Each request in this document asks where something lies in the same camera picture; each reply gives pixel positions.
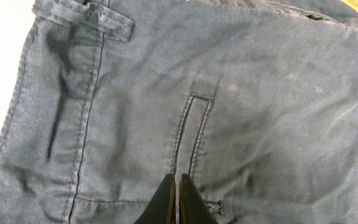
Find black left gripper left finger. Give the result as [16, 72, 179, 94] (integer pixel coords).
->
[134, 174, 176, 224]

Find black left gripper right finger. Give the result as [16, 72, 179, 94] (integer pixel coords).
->
[179, 174, 218, 224]

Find dark blue shorts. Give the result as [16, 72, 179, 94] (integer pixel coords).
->
[0, 0, 358, 223]

